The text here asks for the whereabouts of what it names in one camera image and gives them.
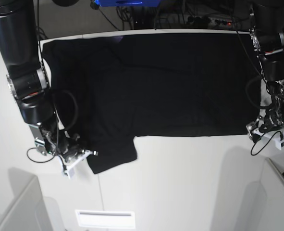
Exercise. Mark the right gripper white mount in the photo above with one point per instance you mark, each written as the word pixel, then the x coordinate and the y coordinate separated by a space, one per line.
pixel 57 143

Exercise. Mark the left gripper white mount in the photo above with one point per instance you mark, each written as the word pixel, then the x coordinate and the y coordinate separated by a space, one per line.
pixel 270 125

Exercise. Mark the black T-shirt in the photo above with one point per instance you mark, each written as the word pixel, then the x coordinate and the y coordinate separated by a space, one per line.
pixel 179 85

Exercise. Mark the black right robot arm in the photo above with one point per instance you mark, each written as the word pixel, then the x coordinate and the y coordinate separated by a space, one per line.
pixel 28 81

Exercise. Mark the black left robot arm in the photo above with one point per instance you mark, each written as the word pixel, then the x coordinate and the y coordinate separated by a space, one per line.
pixel 267 35

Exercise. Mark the grey left partition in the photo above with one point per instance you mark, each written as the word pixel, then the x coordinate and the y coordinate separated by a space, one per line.
pixel 27 210

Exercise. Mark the grey partition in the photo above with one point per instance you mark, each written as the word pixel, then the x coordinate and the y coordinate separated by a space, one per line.
pixel 266 211
pixel 27 210

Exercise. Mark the grey right partition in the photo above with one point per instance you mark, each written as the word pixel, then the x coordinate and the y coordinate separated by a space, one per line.
pixel 266 211

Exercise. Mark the white paper label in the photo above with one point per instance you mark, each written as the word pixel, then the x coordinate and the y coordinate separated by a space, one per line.
pixel 106 219

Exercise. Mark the grey power strip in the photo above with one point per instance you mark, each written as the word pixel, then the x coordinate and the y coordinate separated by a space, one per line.
pixel 194 22

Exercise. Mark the blue box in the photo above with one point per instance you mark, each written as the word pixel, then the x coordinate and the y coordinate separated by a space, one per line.
pixel 114 3

